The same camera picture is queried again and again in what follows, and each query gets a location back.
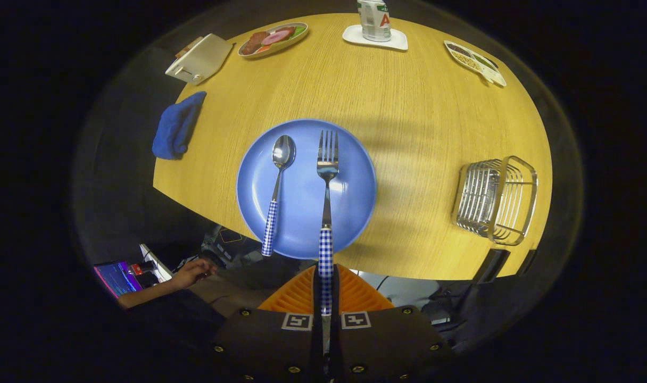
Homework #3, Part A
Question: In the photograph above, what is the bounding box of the white square coaster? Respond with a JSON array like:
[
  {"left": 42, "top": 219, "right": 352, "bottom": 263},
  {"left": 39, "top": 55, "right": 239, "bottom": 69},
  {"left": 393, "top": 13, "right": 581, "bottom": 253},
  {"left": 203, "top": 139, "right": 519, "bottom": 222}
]
[{"left": 342, "top": 24, "right": 409, "bottom": 52}]

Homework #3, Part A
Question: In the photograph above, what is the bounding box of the white divided snack dish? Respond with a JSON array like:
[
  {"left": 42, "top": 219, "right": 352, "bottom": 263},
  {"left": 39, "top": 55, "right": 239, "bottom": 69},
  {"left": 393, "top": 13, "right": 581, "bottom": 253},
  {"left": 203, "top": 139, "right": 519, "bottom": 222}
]
[{"left": 444, "top": 40, "right": 507, "bottom": 87}]

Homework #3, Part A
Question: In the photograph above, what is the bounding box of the oval plate of food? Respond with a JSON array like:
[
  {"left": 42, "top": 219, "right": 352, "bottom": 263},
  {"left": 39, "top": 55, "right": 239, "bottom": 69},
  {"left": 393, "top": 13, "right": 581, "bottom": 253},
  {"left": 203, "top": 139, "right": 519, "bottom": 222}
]
[{"left": 238, "top": 22, "right": 309, "bottom": 58}]

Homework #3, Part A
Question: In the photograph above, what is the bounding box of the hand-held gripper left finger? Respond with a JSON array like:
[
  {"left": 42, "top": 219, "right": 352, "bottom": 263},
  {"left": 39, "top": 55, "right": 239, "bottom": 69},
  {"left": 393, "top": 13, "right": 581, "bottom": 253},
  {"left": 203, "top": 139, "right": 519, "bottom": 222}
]
[{"left": 212, "top": 264, "right": 324, "bottom": 383}]

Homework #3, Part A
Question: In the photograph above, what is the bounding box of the person's black top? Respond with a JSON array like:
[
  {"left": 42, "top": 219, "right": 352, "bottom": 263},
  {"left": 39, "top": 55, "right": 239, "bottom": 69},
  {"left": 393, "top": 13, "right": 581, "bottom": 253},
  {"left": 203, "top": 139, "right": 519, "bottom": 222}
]
[{"left": 124, "top": 290, "right": 226, "bottom": 352}]

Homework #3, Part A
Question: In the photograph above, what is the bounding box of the black table leg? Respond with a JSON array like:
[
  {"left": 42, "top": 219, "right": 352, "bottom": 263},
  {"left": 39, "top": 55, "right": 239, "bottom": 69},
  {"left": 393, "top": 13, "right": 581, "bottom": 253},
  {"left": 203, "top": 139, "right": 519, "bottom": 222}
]
[
  {"left": 517, "top": 249, "right": 538, "bottom": 276},
  {"left": 472, "top": 248, "right": 510, "bottom": 284}
]

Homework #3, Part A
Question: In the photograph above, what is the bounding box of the blue cloth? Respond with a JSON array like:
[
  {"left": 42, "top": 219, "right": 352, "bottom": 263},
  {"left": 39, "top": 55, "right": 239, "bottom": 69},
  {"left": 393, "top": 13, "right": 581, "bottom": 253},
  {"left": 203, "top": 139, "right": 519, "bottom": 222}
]
[{"left": 152, "top": 91, "right": 208, "bottom": 160}]

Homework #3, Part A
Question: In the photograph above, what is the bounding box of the white device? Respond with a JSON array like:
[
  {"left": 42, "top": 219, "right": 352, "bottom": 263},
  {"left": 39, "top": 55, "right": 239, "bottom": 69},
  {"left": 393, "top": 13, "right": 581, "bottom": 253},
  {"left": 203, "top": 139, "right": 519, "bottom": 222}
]
[{"left": 140, "top": 244, "right": 172, "bottom": 282}]

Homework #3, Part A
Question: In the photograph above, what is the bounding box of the white toaster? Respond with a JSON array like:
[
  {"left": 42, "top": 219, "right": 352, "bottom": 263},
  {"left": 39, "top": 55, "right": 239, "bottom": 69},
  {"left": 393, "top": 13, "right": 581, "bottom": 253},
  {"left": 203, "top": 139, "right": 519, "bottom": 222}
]
[{"left": 165, "top": 34, "right": 235, "bottom": 86}]

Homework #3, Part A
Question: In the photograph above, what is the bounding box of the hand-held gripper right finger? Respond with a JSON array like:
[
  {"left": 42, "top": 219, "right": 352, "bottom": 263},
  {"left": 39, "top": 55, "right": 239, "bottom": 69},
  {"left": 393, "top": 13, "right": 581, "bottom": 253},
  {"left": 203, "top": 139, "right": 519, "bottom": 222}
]
[{"left": 331, "top": 263, "right": 454, "bottom": 383}]

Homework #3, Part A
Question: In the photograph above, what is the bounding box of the silver wire basket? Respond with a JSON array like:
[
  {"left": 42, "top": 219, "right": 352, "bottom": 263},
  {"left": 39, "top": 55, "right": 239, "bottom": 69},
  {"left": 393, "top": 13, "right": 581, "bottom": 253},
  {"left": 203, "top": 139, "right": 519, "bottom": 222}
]
[{"left": 451, "top": 155, "right": 538, "bottom": 246}]

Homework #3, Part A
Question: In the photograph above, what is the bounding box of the toast slice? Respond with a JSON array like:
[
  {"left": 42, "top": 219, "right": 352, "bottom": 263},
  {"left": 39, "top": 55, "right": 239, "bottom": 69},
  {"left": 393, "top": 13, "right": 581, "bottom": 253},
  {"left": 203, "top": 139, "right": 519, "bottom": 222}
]
[{"left": 176, "top": 36, "right": 204, "bottom": 58}]

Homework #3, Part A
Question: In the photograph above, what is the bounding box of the checked handle spoon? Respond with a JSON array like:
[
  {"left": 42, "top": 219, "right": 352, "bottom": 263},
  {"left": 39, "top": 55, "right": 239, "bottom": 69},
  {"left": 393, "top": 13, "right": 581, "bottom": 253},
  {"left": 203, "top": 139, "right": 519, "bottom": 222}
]
[{"left": 261, "top": 135, "right": 296, "bottom": 257}]

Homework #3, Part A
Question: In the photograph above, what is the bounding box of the clear drink bottle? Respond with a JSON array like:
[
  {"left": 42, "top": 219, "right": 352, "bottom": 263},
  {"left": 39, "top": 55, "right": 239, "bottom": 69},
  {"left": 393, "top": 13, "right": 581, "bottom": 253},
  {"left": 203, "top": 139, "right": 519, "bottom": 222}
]
[{"left": 356, "top": 0, "right": 392, "bottom": 42}]

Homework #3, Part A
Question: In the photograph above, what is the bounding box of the laptop screen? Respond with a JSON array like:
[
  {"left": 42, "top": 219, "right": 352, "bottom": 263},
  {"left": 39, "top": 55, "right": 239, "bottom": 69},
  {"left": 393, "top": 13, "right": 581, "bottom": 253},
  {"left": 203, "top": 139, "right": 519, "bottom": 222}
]
[{"left": 94, "top": 261, "right": 143, "bottom": 298}]

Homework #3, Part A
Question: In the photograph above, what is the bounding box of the blue plate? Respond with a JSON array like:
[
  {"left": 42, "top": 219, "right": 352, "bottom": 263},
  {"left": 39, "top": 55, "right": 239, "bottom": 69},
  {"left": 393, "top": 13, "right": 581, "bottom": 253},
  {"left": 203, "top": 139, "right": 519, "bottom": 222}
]
[{"left": 236, "top": 118, "right": 378, "bottom": 260}]

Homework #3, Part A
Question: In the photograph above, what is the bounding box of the checked handle fork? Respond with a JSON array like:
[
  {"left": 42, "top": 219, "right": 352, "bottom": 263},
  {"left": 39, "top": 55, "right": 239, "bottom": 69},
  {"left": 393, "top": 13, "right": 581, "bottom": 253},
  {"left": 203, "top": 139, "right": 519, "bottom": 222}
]
[{"left": 317, "top": 130, "right": 340, "bottom": 368}]

